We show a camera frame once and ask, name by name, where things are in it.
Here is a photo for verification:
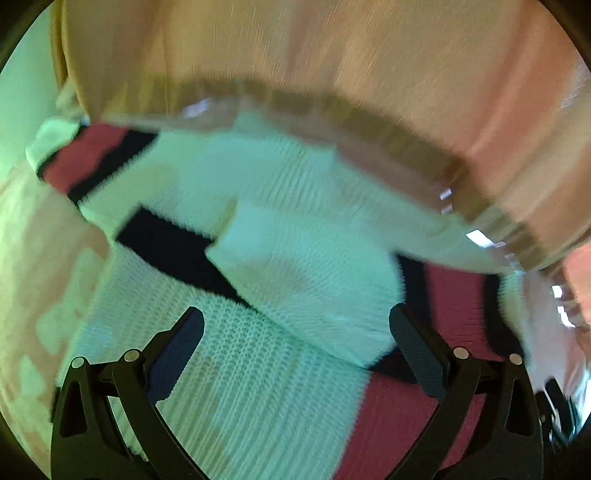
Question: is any pink curtain with brown hem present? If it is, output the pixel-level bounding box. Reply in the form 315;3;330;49
50;1;590;269

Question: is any white red black knit sweater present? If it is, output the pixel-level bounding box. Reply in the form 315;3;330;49
26;118;527;479

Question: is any pink bed sheet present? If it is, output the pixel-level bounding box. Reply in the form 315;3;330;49
1;163;109;474

